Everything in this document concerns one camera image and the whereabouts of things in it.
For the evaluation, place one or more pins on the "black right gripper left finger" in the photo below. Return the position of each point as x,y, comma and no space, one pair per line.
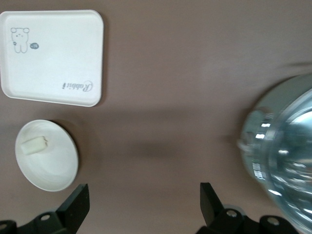
65,214

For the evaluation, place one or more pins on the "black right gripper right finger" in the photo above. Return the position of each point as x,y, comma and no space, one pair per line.
219,221

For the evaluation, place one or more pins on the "cream round plate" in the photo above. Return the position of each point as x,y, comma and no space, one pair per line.
51,168

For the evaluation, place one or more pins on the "small white bun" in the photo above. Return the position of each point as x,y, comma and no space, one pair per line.
34,145

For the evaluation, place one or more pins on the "cream rabbit print tray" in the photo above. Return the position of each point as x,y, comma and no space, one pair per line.
61,61

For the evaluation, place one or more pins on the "glass pot lid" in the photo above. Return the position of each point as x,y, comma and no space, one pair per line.
295,158

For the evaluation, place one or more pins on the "steel electric cooking pot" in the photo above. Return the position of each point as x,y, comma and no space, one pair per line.
256,126

